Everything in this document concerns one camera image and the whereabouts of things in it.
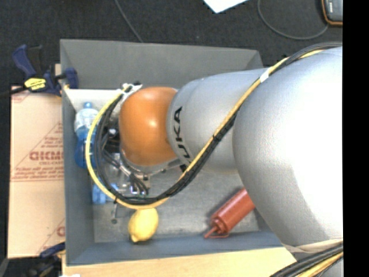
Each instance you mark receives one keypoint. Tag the brown cardboard board red print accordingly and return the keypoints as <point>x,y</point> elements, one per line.
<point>34,200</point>

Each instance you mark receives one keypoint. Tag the yellow lemon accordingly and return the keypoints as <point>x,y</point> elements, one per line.
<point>143,224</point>

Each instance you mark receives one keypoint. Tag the grey metal bin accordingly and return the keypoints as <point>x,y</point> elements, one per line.
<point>184,209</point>

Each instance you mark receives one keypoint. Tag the red-brown squeeze bottle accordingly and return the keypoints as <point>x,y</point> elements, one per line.
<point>230,212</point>

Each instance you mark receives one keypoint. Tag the light blue plastic packet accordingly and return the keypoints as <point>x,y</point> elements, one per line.
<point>99,195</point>

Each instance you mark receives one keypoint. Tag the clear plastic bottle blue label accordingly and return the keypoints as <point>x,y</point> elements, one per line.
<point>83,123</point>

